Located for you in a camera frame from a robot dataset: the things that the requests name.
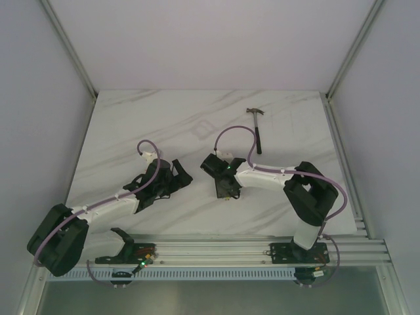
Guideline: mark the claw hammer black handle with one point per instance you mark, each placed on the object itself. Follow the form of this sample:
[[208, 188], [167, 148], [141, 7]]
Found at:
[[255, 112]]

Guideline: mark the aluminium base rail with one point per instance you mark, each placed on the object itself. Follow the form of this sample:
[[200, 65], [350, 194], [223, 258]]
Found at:
[[212, 250]]

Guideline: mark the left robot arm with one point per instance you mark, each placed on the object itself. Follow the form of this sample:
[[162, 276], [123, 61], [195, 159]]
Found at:
[[69, 236]]

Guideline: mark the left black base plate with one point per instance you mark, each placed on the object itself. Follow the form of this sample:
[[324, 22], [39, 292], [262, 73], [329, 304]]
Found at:
[[130, 254]]

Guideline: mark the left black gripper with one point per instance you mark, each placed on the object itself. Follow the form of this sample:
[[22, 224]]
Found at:
[[171, 179]]

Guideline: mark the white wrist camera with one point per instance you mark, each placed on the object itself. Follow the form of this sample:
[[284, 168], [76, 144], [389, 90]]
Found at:
[[149, 157], [224, 156]]

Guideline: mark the black fuse box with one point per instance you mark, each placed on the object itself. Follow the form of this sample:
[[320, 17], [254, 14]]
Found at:
[[226, 189]]

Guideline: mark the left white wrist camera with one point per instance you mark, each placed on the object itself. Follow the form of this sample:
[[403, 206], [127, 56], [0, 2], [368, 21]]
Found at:
[[149, 157]]

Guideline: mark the left aluminium frame post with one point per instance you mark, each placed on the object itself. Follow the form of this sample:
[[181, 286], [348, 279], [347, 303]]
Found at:
[[68, 47]]

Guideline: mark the slotted grey cable duct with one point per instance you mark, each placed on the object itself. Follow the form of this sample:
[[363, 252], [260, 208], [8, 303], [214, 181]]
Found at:
[[178, 273]]

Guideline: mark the clear fuse box cover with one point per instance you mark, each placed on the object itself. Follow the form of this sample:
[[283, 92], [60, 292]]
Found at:
[[203, 129]]

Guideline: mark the right aluminium frame post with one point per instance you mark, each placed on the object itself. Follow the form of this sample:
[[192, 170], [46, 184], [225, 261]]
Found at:
[[355, 47]]

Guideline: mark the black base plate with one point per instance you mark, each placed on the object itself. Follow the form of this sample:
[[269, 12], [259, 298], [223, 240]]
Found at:
[[130, 254], [290, 253]]

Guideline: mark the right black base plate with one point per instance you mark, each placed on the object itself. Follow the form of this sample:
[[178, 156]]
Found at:
[[290, 253]]

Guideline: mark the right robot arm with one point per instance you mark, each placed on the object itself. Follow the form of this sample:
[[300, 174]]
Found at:
[[310, 194]]

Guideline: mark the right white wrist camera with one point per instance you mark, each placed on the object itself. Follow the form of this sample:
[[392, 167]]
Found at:
[[224, 156]]

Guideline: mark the aluminium frame post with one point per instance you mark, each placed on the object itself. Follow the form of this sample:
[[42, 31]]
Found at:
[[355, 47], [68, 47]]

